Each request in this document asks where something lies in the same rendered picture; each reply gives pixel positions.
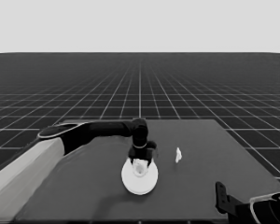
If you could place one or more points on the large thick white disc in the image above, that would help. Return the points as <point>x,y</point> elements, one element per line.
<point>140,185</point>

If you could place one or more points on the small thin white T-shaped piece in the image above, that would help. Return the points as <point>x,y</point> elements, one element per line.
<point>178,155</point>

